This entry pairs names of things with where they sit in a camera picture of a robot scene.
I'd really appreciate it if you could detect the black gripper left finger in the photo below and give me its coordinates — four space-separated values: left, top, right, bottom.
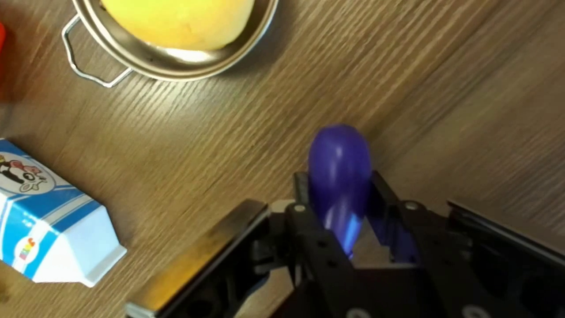
124 169 357 318

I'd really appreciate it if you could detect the blue white milk carton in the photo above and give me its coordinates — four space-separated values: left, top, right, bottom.
0 138 129 289

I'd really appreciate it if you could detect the purple toy eggplant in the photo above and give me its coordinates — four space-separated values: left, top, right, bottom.
307 122 374 261

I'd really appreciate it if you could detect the yellow toy lemon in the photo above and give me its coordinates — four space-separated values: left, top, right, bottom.
99 0 258 51

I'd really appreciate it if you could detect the small steel pot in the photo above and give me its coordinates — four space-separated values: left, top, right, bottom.
60 0 281 90

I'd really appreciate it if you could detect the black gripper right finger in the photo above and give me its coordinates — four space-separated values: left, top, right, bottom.
367 169 565 318

